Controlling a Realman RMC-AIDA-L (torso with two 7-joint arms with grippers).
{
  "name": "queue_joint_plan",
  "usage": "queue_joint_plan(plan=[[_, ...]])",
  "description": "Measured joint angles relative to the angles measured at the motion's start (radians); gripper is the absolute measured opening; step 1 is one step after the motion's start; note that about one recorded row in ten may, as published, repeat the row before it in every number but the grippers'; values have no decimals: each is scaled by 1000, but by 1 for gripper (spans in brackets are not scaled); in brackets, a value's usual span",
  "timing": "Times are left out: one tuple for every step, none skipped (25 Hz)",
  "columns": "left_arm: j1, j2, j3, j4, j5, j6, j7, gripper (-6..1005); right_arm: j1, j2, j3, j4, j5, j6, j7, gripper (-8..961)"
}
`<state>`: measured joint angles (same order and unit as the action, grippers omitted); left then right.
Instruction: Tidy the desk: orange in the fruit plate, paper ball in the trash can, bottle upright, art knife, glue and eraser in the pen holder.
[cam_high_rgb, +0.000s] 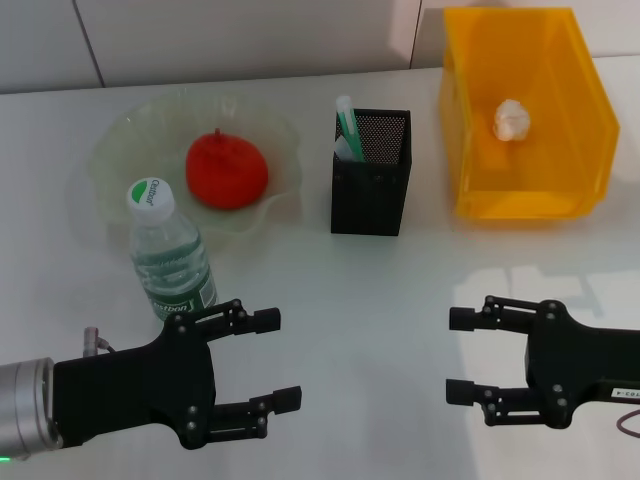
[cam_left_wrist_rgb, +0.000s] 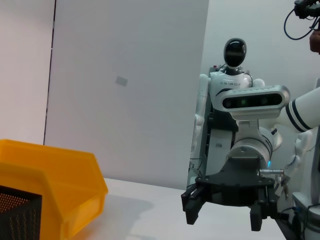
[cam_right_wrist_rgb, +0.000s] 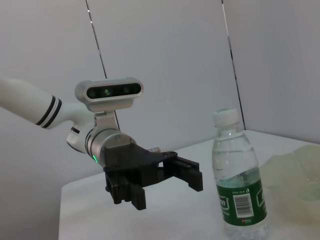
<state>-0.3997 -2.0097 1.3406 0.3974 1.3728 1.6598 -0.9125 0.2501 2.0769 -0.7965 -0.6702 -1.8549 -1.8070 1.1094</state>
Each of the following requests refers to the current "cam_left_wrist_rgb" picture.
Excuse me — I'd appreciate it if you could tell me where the blue hanging cable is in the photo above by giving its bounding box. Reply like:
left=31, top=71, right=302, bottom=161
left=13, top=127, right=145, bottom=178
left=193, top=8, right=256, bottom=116
left=283, top=7, right=320, bottom=41

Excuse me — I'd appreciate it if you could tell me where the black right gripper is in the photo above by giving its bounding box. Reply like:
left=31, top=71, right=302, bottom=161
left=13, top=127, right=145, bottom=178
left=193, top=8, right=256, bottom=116
left=181, top=156, right=279, bottom=232

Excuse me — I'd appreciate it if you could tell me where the grey robot stand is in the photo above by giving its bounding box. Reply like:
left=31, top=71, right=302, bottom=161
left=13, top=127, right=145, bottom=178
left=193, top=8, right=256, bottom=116
left=188, top=64, right=240, bottom=187

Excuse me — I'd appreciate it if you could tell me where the yellow plastic bin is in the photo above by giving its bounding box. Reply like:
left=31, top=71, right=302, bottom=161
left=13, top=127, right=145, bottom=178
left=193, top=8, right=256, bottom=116
left=0, top=139, right=109, bottom=240

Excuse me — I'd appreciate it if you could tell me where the white cylindrical robot base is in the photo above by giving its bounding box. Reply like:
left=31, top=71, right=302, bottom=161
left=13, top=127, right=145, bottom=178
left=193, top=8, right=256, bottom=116
left=291, top=191, right=320, bottom=240

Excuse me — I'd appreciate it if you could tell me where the brown person's head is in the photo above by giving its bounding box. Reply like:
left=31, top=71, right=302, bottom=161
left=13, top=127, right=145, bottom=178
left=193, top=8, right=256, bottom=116
left=308, top=30, right=320, bottom=54

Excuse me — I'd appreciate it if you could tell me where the black floor cable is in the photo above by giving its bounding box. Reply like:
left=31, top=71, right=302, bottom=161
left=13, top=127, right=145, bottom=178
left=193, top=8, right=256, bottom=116
left=277, top=203, right=320, bottom=236

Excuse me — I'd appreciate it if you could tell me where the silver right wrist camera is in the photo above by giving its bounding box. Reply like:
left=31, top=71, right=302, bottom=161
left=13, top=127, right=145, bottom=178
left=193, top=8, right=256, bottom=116
left=219, top=84, right=291, bottom=131

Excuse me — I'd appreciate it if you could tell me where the black overhead device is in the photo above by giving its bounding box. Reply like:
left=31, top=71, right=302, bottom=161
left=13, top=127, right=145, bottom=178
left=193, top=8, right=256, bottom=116
left=293, top=0, right=320, bottom=20

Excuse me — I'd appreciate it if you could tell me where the black mesh pen holder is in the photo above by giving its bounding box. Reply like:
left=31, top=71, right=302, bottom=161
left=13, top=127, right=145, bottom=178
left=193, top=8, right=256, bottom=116
left=0, top=185, right=43, bottom=240

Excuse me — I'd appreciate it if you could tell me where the white black-headed humanoid robot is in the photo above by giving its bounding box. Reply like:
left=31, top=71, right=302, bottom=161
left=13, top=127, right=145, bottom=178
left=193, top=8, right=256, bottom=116
left=190, top=37, right=266, bottom=161

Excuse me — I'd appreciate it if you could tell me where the silver plug connector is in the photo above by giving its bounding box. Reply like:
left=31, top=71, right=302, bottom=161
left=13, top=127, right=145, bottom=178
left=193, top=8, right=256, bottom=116
left=259, top=168, right=285, bottom=176

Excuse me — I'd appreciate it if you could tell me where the white robot limb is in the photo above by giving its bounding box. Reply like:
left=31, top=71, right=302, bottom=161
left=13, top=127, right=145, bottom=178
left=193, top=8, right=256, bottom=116
left=284, top=129, right=314, bottom=173

